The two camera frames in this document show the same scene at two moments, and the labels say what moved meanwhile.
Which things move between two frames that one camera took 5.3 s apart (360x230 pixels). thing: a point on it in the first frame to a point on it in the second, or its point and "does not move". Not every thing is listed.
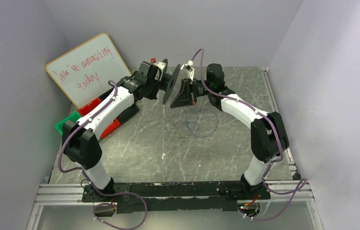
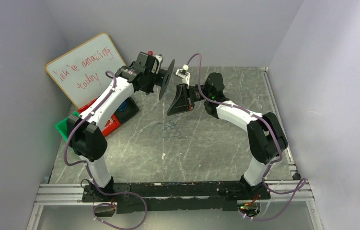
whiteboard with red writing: [84, 73] does not move
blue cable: [207, 135] to [168, 125]
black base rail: [174, 197] does not move
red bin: [113, 126] does not move
